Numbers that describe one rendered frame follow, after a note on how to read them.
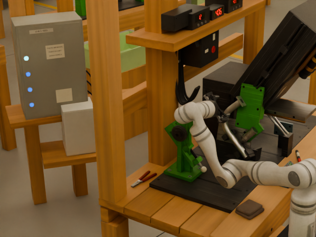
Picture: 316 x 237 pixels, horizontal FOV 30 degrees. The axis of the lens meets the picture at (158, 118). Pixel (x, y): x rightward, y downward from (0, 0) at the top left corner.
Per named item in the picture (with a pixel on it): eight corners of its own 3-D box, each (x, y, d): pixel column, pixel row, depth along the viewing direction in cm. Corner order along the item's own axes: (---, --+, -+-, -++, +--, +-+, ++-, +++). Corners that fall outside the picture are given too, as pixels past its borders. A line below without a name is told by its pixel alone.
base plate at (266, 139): (322, 120, 329) (323, 117, 328) (232, 214, 246) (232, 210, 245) (253, 105, 350) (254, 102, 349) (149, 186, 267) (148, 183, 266)
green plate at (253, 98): (263, 129, 280) (271, 86, 276) (256, 131, 273) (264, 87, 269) (241, 124, 286) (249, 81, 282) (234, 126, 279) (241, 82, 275)
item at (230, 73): (258, 126, 319) (262, 66, 305) (233, 147, 296) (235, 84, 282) (228, 118, 328) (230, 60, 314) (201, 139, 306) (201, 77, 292)
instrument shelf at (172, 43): (264, 7, 313) (264, -1, 311) (173, 52, 245) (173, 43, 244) (222, 1, 326) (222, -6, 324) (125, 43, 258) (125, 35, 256)
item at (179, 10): (192, 24, 263) (192, 8, 260) (174, 32, 252) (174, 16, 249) (178, 21, 267) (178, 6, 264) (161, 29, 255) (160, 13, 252)
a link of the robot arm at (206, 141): (185, 139, 239) (199, 127, 243) (221, 190, 245) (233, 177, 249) (197, 138, 231) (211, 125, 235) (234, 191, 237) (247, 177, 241)
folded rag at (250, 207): (249, 203, 249) (249, 197, 248) (264, 211, 244) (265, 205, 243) (234, 213, 243) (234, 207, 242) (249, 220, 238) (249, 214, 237)
